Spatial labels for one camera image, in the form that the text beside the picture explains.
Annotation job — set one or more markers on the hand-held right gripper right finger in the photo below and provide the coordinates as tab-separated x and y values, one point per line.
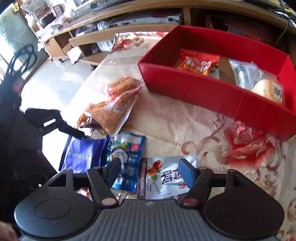
186	173

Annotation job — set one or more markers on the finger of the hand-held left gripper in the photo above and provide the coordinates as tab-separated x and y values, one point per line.
71	132

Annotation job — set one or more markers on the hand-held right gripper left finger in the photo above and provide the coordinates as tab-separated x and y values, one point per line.
114	171

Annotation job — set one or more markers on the white hazelnut print packet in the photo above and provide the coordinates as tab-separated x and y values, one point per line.
161	176

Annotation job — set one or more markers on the purple wafer biscuit packet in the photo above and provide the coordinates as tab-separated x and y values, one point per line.
81	155

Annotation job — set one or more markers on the blue snack packet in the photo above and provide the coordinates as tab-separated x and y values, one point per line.
129	148

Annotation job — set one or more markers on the orange meat floss packet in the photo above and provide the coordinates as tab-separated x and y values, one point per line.
108	115

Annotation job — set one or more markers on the round pastry packet red label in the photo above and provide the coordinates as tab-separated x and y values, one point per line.
122	85

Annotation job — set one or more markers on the red cardboard box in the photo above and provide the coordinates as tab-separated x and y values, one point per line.
196	92

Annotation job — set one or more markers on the red snack packet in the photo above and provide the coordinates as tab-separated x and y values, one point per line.
198	62

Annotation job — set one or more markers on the pale round pastry clear packet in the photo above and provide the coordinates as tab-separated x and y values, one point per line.
266	90

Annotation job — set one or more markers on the white sausage packet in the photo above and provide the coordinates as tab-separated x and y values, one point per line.
245	71

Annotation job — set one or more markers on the floral tablecloth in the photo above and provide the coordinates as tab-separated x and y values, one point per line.
173	125

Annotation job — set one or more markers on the white paper bag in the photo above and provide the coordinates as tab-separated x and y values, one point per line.
74	54

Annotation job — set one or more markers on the blue white cardboard box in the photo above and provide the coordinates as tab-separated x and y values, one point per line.
105	45

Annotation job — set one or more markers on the wooden television stand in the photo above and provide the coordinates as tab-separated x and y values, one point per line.
97	39

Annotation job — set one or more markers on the silver media player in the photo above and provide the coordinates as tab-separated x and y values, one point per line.
143	20

